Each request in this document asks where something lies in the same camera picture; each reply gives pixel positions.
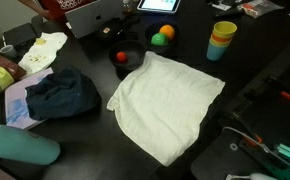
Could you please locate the silver laptop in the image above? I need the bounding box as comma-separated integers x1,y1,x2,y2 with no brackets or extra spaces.
64,0,125,40

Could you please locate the small brown glass bottle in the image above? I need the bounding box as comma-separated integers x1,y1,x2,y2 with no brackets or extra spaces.
122,0,134,14

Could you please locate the tablet with lit screen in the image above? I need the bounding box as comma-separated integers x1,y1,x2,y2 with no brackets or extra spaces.
136,0,182,14

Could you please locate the black box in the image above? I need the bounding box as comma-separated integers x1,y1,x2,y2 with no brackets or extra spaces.
2,22,41,48

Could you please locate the dark red snack bag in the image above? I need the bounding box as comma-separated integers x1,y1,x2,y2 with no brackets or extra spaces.
0,54,27,81

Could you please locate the person torso red shirt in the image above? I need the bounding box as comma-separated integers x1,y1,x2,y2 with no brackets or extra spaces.
38,0,96,19

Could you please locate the black pegboard base plate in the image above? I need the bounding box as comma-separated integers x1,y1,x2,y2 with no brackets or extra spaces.
231,64,290,180

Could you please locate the orange ball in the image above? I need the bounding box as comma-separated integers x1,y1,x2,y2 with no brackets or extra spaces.
159,24,176,41

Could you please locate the clear plastic parts bag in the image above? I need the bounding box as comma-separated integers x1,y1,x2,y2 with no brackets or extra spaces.
238,0,285,19

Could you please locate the person forearm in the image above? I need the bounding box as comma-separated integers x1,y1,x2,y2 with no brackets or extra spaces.
17,0,53,19

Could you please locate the dark blue cloth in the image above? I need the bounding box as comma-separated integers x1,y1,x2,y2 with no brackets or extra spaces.
24,65,102,122

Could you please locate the small red ball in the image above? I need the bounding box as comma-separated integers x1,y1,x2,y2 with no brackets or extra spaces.
115,51,128,63

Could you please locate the lavender paper booklet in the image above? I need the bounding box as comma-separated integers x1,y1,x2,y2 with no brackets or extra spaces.
4,67,55,131

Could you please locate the teal water bottle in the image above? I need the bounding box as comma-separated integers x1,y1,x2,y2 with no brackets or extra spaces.
0,123,62,166

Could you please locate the white rounded plastic device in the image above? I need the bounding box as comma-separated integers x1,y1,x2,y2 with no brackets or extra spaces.
225,172,279,180

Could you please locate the stained white napkin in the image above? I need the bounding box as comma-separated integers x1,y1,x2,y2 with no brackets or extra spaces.
17,31,69,75

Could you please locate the green ball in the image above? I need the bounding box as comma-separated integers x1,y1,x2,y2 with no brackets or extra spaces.
150,32,170,47

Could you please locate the white cloth towel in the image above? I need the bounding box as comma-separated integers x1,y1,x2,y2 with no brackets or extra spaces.
106,50,226,167

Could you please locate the empty black bowl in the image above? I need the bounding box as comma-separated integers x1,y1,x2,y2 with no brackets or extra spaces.
107,39,147,75

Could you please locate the black fruit bowl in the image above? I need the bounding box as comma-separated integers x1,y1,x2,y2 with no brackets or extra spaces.
144,21,181,54

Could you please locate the black pouch orange tag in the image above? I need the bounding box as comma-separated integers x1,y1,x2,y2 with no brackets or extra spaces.
96,14,141,43

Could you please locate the black remote control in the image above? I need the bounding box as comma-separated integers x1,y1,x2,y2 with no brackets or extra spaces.
213,9,244,19

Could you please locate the small grey cup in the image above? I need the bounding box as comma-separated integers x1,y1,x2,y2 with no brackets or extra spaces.
0,44,18,59

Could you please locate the lime plastic cup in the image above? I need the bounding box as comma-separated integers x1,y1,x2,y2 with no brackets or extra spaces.
209,37,232,48

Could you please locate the yellow plastic cup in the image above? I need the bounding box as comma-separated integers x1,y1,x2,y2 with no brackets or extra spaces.
212,20,238,40

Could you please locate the black rounded mat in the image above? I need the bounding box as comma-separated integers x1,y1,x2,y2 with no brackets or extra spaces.
190,128,273,180

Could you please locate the orange plastic cup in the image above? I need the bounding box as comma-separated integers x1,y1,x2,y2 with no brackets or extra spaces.
211,33,233,44

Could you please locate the white cable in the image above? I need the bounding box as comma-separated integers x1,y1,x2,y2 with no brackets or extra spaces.
222,126,290,171

